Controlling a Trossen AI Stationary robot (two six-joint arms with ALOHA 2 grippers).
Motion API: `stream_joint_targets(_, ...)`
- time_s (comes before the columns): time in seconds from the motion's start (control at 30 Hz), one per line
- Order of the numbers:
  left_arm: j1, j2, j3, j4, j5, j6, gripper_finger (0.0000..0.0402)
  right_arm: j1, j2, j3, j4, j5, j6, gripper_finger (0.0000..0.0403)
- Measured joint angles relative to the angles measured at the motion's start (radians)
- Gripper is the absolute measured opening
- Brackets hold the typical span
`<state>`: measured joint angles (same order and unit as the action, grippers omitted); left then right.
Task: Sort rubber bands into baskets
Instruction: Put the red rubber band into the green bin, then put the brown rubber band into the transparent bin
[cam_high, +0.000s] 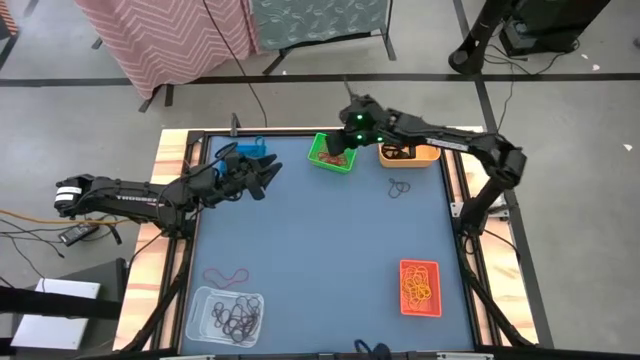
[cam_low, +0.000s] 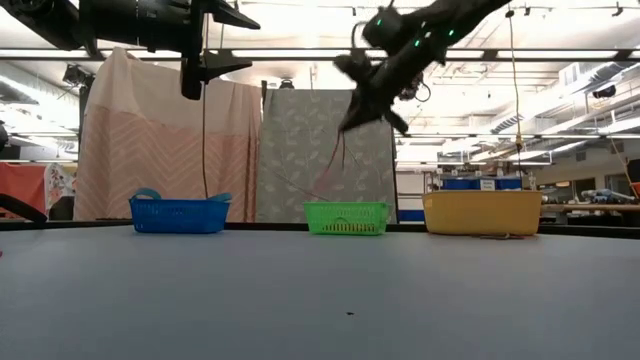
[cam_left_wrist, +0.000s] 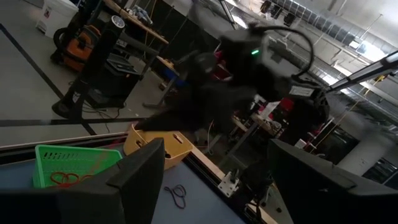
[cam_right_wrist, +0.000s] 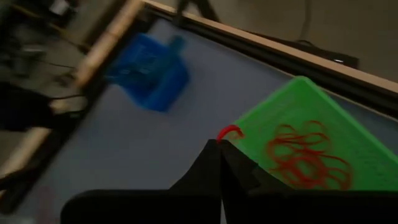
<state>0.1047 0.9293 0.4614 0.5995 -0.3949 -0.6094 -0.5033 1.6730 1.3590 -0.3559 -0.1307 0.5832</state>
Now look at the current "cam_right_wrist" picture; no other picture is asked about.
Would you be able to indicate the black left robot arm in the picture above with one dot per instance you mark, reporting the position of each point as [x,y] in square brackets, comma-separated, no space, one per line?
[21,107]

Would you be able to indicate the red rubber band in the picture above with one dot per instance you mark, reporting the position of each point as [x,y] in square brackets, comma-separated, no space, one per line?
[311,174]
[228,130]

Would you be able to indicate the blue plastic basket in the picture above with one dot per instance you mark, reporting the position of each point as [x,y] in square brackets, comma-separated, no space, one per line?
[149,74]

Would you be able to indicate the green plastic basket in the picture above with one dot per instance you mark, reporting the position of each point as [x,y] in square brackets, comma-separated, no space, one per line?
[311,102]

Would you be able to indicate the yellow bands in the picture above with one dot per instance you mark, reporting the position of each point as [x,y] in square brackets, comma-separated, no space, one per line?
[298,140]

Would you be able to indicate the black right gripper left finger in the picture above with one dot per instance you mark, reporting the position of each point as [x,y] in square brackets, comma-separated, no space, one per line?
[186,199]

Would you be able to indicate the blue grey table mat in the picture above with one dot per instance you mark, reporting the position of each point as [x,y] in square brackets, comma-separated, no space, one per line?
[140,140]

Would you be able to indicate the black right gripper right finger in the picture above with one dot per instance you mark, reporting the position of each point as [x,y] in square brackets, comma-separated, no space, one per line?
[248,199]

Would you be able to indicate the black aluminium table frame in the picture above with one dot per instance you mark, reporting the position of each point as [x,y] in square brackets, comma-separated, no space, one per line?
[280,59]

